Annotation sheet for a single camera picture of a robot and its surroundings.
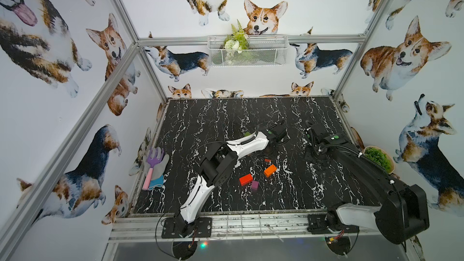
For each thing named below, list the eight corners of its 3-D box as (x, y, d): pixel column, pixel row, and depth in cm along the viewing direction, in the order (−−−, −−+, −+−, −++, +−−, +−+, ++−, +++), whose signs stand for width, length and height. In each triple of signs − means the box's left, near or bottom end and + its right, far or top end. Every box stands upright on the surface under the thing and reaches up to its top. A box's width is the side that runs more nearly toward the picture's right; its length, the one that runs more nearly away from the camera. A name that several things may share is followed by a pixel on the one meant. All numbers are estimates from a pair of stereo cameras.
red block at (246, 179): (241, 187, 86) (241, 185, 84) (238, 180, 89) (238, 178, 86) (253, 181, 88) (253, 179, 86) (250, 174, 90) (250, 172, 88)
